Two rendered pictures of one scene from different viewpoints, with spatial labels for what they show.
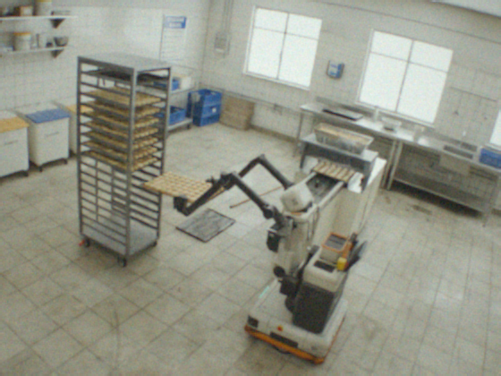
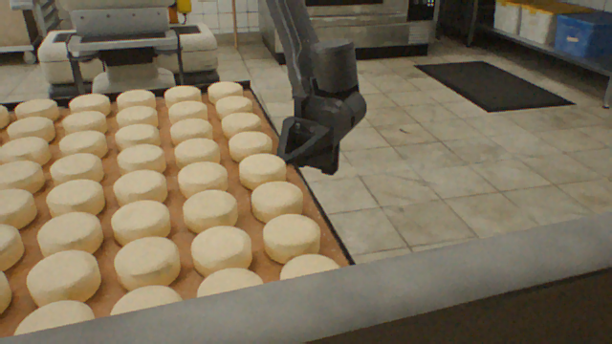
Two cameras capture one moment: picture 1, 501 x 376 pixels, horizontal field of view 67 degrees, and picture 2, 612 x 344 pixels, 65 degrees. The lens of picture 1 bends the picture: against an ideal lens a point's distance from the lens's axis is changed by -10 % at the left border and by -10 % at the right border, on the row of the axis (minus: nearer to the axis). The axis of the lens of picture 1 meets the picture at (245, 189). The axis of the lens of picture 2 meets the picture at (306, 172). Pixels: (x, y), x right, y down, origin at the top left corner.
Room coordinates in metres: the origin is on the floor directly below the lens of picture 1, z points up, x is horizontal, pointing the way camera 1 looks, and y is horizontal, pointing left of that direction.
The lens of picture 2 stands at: (3.13, 0.91, 1.15)
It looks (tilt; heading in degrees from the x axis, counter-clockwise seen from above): 28 degrees down; 229
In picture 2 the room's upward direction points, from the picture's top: straight up
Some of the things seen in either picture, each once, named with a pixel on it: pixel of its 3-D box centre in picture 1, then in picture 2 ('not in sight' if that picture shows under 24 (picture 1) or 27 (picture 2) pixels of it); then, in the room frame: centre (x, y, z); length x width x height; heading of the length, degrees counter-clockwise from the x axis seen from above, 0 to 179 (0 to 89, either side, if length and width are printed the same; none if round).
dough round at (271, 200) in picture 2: not in sight; (277, 202); (2.89, 0.59, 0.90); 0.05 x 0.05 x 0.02
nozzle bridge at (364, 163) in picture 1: (336, 161); not in sight; (3.93, -0.86, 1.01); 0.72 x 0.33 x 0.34; 65
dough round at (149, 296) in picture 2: not in sight; (148, 318); (3.05, 0.65, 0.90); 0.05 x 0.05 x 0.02
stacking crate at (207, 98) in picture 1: (205, 97); not in sight; (7.85, 1.07, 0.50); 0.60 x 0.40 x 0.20; 154
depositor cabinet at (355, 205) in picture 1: (336, 198); not in sight; (4.36, -1.06, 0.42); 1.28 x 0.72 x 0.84; 155
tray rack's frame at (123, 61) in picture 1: (120, 159); not in sight; (3.31, 1.14, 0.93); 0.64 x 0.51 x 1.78; 66
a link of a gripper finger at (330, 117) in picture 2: not in sight; (298, 141); (2.79, 0.51, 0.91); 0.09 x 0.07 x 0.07; 21
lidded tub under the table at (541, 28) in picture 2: not in sight; (554, 23); (-1.24, -0.85, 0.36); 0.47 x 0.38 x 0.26; 152
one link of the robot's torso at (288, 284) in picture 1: (285, 276); not in sight; (2.56, -0.41, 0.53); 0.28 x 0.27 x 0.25; 156
